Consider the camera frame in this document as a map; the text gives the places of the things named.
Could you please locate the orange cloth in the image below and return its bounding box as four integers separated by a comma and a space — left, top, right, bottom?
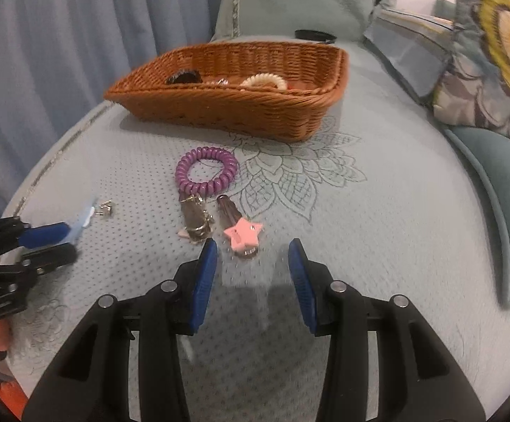
0, 378, 29, 420

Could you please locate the blue curtain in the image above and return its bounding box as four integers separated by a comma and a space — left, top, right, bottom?
0, 0, 223, 225

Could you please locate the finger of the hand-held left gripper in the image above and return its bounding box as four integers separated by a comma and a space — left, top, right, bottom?
21, 243, 79, 277
20, 222, 72, 249

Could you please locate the teal square cushion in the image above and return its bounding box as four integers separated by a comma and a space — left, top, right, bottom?
211, 0, 396, 44

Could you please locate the floral pillow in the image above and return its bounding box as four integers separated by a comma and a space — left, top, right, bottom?
431, 0, 510, 152

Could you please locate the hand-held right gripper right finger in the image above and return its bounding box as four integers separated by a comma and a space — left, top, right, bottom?
287, 238, 487, 422

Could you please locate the teal velvet cushion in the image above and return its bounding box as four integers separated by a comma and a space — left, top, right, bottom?
442, 125, 510, 309

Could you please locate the black headband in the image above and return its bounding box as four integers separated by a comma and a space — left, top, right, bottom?
294, 29, 337, 45

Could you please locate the purple spiral hair tie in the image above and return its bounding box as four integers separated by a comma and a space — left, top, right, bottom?
175, 146, 240, 196

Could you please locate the pink star hair clip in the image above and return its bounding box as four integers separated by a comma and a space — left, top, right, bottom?
217, 194, 264, 258

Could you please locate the light green quilted sofa cover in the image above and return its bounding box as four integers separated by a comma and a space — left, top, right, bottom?
0, 35, 510, 422

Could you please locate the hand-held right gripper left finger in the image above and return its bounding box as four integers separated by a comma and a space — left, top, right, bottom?
22, 238, 219, 422

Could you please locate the dark hair claw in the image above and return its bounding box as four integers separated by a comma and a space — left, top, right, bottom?
166, 69, 203, 86

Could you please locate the brown wicker basket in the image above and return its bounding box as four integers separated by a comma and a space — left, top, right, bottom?
104, 41, 350, 143

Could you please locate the gold metal hair clip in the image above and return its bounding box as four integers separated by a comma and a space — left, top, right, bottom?
177, 194, 215, 245

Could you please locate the plaid pillow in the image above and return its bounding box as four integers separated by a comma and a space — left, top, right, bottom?
363, 6, 455, 106

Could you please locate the cream spiral hair tie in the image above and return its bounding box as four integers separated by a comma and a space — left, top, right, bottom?
239, 73, 289, 90

